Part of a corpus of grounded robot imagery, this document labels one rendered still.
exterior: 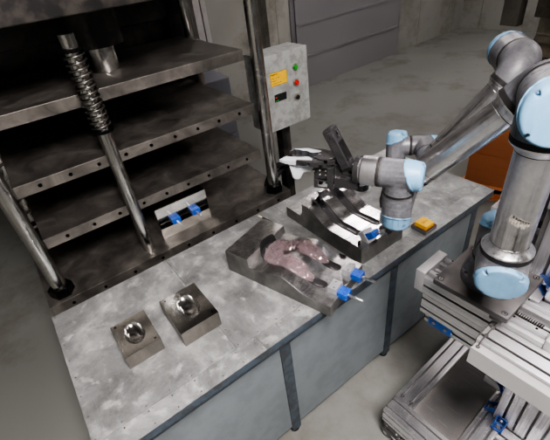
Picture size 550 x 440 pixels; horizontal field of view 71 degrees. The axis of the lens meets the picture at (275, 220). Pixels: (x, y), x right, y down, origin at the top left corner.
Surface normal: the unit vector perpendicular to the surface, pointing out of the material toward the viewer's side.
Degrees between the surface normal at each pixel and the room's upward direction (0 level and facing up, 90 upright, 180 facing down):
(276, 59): 90
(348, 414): 0
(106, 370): 0
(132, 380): 0
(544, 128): 82
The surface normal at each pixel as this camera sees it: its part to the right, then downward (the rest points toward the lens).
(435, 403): -0.11, -0.80
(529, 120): -0.43, 0.46
